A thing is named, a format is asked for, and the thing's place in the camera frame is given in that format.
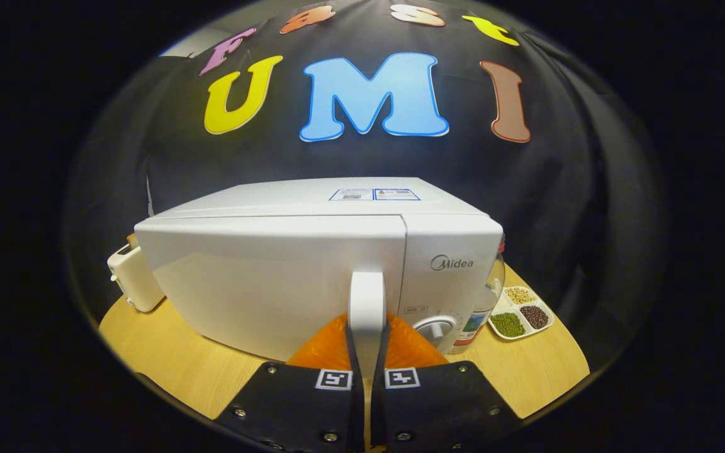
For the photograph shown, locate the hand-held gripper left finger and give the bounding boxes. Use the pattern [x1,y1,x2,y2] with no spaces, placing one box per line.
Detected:
[215,313,366,453]

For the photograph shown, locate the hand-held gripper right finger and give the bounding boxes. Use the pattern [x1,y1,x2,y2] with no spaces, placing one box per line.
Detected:
[369,313,524,453]

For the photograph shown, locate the white microwave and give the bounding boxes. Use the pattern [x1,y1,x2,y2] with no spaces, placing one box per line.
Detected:
[134,177,505,378]

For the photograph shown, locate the clear plastic bottle red label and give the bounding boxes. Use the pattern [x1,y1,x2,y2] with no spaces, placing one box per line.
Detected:
[452,236,507,347]

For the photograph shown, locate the white divided dish of beans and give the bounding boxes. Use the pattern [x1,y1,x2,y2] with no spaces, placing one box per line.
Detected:
[487,286,555,341]

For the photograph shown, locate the cream toaster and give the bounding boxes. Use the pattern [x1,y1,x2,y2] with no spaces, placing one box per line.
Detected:
[107,244,166,313]

